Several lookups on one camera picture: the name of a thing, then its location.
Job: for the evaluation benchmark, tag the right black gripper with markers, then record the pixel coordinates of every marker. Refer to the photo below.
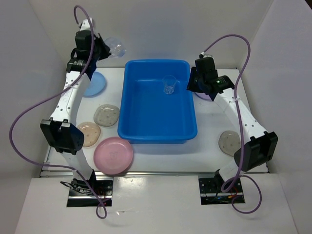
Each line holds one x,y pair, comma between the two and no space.
190,86

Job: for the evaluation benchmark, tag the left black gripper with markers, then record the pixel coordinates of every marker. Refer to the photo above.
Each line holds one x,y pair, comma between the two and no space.
107,50

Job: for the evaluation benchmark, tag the clear plastic cup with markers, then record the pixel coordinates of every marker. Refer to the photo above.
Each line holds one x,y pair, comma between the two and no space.
117,49
169,83

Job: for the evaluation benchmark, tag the purple round plate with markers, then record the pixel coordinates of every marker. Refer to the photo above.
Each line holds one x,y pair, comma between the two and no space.
204,96

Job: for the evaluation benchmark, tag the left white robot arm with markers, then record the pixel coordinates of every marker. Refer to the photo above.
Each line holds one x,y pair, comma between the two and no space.
60,129

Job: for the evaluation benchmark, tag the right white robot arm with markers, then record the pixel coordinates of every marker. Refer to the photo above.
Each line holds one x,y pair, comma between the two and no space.
257,145

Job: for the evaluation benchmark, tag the blue plastic bin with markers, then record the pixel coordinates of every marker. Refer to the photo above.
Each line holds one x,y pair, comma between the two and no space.
147,114

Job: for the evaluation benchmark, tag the light blue round plate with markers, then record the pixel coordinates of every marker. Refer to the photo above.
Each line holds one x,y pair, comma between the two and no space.
96,86

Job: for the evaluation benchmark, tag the grey textured glass plate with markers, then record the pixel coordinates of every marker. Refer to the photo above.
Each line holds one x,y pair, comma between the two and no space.
106,115

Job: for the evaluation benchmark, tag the grey glass plate right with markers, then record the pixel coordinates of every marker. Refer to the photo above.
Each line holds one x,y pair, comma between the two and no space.
229,142

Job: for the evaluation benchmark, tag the beige textured glass plate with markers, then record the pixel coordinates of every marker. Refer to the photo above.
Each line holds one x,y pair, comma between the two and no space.
91,132

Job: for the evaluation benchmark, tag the pink round plate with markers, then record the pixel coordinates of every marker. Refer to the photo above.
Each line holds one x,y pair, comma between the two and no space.
113,156

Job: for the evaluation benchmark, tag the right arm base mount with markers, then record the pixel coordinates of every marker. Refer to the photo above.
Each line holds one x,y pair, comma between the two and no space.
211,194

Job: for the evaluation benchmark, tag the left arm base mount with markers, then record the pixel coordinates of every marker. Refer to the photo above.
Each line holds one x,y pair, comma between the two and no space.
80,194

